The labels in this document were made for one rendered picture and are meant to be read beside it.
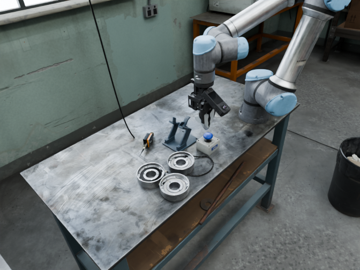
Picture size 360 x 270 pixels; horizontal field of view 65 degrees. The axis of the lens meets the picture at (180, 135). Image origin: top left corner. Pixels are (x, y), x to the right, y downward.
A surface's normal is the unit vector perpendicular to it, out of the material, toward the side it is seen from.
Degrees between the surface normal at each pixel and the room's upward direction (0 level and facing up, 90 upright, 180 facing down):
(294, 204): 0
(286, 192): 0
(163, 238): 0
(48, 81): 90
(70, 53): 90
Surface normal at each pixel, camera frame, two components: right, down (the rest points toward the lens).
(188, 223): -0.05, -0.80
